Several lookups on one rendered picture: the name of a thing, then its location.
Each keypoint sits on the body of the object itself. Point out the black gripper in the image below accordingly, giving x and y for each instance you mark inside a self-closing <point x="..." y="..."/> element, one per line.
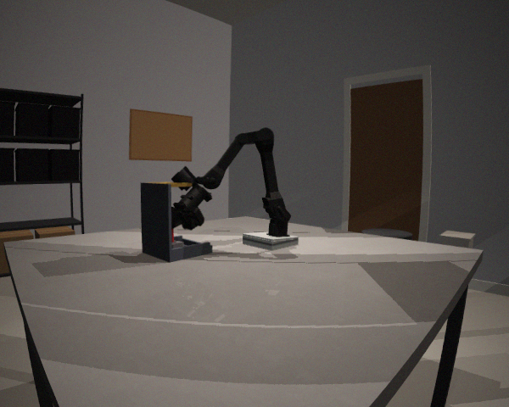
<point x="186" y="209"/>

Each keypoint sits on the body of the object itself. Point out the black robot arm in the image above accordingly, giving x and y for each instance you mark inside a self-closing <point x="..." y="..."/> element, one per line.
<point x="273" y="202"/>

